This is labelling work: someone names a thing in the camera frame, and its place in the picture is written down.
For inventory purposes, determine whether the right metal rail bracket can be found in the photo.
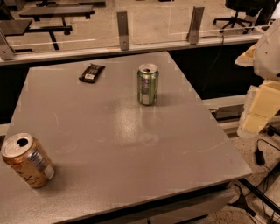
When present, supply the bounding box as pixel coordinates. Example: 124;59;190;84
186;6;204;45

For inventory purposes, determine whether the dark background table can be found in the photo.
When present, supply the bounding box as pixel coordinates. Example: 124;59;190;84
18;4;96;51

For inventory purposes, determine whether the metal rail bracket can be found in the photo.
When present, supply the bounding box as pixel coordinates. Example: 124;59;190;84
186;6;204;45
0;29;15;60
117;10;130;51

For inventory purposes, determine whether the left metal rail bracket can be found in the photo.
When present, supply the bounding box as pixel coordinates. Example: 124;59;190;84
0;29;15;60

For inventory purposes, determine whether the black stand leg on floor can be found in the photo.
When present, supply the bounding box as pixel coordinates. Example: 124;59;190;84
227;163;280;224

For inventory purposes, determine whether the black office chair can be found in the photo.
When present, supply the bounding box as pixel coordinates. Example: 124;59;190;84
213;0;279;34

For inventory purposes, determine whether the middle metal rail bracket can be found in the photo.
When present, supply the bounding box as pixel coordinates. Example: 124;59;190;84
117;10;130;51

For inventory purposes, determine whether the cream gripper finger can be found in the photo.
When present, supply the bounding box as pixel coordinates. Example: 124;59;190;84
237;80;280;138
235;45;256;67

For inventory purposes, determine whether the black power adapter with cable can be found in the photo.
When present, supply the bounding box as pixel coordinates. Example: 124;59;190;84
255;139;280;172

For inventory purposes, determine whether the orange soda can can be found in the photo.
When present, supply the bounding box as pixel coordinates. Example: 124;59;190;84
1;133;55;188

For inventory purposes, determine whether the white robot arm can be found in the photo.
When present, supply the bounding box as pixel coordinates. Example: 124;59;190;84
235;19;280;138

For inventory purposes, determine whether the dark table at left edge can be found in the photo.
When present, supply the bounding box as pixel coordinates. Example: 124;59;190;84
0;19;32;37

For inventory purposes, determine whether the green soda can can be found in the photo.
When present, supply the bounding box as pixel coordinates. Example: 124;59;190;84
137;63;159;106

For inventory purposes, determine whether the black chocolate bar wrapper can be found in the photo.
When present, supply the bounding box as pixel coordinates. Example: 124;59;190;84
79;64;105;83

